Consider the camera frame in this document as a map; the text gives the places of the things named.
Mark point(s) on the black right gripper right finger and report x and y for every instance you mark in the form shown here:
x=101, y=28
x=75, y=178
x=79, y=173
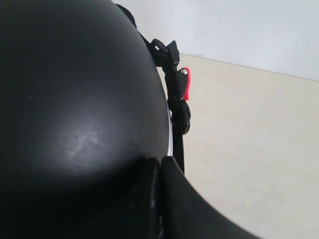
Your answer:
x=186, y=215

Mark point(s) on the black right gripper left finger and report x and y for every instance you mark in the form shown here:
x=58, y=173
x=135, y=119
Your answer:
x=136, y=216

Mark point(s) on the black helmet with visor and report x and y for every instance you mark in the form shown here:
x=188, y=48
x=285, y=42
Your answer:
x=85, y=101

